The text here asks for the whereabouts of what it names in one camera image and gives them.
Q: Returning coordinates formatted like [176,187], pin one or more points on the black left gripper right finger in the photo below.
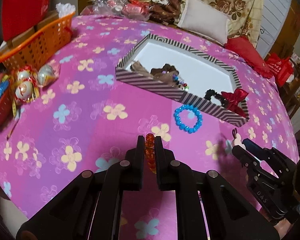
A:
[207,206]

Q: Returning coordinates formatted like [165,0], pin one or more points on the brown scrunchie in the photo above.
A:
[166,72]

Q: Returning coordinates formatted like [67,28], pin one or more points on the white small pillow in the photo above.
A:
[202,19]

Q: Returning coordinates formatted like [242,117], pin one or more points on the striped shallow cardboard box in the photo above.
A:
[198,72]

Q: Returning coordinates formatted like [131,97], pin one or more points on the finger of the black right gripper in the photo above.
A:
[252,147]

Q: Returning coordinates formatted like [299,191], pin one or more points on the orange plastic basket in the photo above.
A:
[42,45]

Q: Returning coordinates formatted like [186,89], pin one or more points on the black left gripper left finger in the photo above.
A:
[90,206]

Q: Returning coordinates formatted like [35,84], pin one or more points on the pink floral bedsheet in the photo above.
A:
[88,120]

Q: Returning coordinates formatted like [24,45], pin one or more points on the clear plastic bag of items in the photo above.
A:
[131,9]

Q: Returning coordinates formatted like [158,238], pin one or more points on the brown sheer ribbon bow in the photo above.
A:
[138,68]

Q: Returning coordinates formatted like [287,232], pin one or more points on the wrapped candy ornaments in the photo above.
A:
[27,82]

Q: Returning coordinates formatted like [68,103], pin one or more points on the red heart cushion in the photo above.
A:
[242,46]

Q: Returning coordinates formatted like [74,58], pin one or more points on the red satin bow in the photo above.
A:
[233,99]

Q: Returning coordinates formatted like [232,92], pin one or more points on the white tissue in basket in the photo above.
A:
[65,9]

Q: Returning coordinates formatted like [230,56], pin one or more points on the brown patterned blanket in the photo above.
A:
[165,11]

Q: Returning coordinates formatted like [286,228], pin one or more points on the red shopping bag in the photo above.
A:
[282,69]

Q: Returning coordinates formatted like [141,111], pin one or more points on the black scrunchie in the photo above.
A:
[210,93]

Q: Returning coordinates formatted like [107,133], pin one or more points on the red plastic bowl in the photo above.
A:
[5,97]

